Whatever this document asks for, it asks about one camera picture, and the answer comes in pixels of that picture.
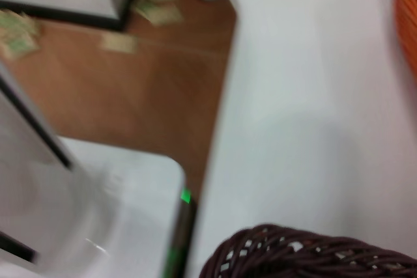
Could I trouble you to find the dark brown woven basket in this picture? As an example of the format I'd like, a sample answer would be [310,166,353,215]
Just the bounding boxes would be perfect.
[198,224,417,278]

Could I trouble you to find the orange woven basket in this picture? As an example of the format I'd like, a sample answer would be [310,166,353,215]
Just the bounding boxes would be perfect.
[392,0,417,80]

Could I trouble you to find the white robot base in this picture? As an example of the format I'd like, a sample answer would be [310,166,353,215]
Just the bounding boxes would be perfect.
[0,136,198,278]

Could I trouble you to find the green tan paper scrap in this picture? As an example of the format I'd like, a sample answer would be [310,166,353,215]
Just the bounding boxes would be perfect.
[100,33,138,54]
[133,0,182,27]
[0,9,42,59]

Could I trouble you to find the black-framed white panel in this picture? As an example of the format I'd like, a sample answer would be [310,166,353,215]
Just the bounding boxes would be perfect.
[0,63,73,170]

